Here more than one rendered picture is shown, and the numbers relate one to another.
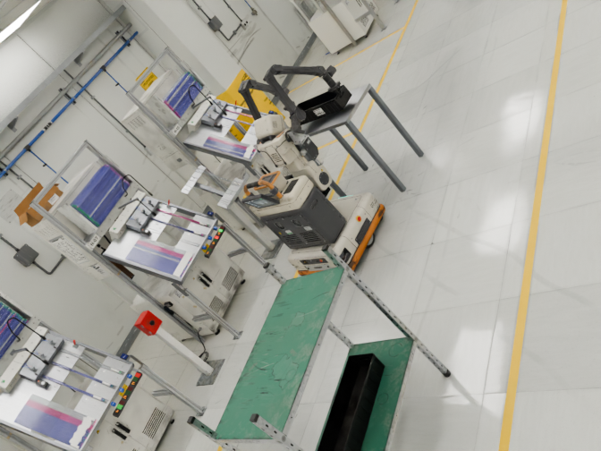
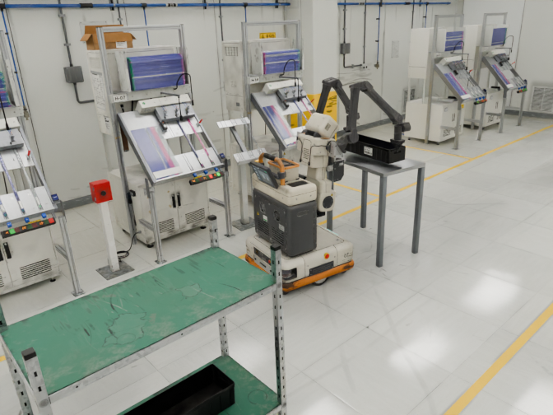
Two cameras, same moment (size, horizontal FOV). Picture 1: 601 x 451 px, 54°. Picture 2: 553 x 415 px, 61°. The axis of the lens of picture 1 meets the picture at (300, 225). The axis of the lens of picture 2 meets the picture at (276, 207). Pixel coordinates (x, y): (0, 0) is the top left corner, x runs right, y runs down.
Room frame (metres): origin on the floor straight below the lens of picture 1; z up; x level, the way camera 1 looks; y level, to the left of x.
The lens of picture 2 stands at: (0.89, -0.05, 1.88)
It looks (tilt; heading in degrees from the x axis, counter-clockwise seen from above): 22 degrees down; 1
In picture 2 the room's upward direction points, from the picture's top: 2 degrees counter-clockwise
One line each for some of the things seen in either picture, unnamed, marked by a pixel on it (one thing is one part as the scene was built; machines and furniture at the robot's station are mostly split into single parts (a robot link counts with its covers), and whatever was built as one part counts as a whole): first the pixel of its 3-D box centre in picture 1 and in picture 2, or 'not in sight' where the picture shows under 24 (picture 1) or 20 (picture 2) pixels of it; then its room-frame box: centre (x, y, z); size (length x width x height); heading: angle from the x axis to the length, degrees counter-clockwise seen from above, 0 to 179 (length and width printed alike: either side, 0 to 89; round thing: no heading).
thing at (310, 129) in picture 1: (357, 147); (372, 202); (4.65, -0.81, 0.40); 0.70 x 0.45 x 0.80; 32
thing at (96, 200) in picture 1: (99, 196); (155, 71); (5.11, 1.04, 1.52); 0.51 x 0.13 x 0.27; 132
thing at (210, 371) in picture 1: (176, 345); (107, 227); (4.33, 1.39, 0.39); 0.24 x 0.24 x 0.78; 42
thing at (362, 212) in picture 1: (335, 234); (298, 252); (4.24, -0.15, 0.16); 0.67 x 0.64 x 0.25; 122
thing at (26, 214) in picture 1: (48, 191); (123, 36); (5.26, 1.32, 1.82); 0.68 x 0.30 x 0.20; 132
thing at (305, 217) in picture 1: (296, 208); (287, 205); (4.19, -0.07, 0.59); 0.55 x 0.34 x 0.83; 32
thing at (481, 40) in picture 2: not in sight; (483, 71); (9.46, -3.65, 0.95); 1.36 x 0.82 x 1.90; 42
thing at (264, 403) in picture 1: (334, 394); (163, 389); (2.33, 0.45, 0.55); 0.91 x 0.46 x 1.10; 132
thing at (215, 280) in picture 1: (190, 291); (160, 199); (5.16, 1.16, 0.31); 0.70 x 0.65 x 0.62; 132
